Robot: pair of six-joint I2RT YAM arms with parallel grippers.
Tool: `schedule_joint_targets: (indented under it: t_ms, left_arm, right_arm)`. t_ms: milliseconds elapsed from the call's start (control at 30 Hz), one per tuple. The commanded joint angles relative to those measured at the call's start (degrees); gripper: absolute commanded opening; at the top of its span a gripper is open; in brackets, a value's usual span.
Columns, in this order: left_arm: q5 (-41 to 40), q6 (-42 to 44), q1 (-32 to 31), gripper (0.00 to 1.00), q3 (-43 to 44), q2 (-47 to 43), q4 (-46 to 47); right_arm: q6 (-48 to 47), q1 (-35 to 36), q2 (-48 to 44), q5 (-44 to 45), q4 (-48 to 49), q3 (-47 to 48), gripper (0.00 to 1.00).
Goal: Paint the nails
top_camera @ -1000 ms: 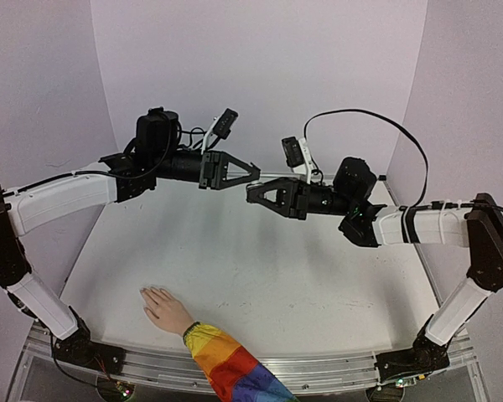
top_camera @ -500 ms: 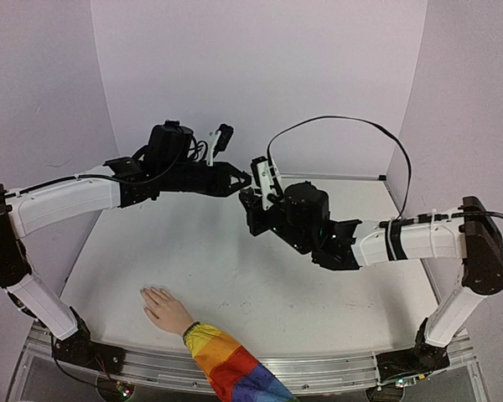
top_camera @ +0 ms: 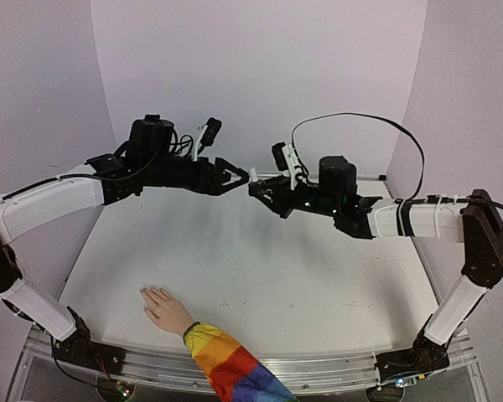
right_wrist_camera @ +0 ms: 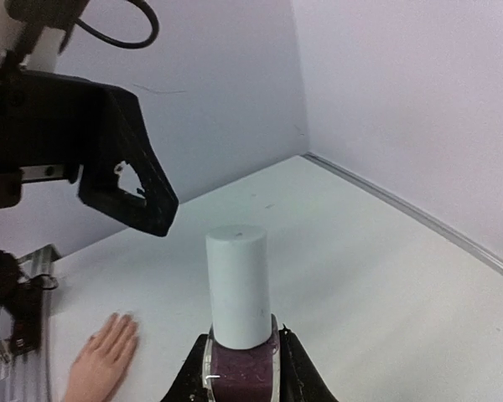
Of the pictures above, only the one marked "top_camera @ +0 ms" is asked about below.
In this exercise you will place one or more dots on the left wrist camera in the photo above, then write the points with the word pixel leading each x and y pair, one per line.
pixel 206 138

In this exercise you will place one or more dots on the rainbow sleeve forearm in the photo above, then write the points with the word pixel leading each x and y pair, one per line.
pixel 233 373

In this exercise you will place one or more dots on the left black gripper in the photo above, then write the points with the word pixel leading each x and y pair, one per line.
pixel 217 186

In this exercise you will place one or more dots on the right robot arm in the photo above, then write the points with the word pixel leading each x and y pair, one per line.
pixel 473 221

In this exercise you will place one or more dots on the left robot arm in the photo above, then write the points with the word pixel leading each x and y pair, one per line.
pixel 153 156

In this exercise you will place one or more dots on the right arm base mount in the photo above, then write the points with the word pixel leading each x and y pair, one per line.
pixel 423 357

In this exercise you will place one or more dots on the mannequin hand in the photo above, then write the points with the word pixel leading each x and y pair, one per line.
pixel 165 311

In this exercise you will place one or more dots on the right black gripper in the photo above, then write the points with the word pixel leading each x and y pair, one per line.
pixel 282 194

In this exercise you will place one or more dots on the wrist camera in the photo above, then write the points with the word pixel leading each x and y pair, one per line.
pixel 206 138
pixel 288 164

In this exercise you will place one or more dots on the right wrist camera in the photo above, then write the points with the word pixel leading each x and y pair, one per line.
pixel 288 164

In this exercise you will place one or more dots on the aluminium front rail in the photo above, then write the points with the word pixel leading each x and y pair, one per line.
pixel 309 375

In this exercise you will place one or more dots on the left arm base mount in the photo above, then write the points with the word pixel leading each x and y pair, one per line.
pixel 80 350

